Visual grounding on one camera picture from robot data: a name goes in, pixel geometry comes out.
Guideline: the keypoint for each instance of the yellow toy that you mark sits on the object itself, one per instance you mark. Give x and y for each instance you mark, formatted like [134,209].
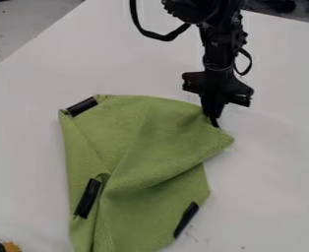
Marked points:
[10,246]

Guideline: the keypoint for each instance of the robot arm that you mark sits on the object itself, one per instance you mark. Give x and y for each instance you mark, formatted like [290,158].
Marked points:
[218,36]

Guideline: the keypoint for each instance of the green cloth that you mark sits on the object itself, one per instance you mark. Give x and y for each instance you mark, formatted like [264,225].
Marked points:
[139,170]

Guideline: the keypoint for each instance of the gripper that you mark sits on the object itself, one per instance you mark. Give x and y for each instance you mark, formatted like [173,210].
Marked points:
[216,83]

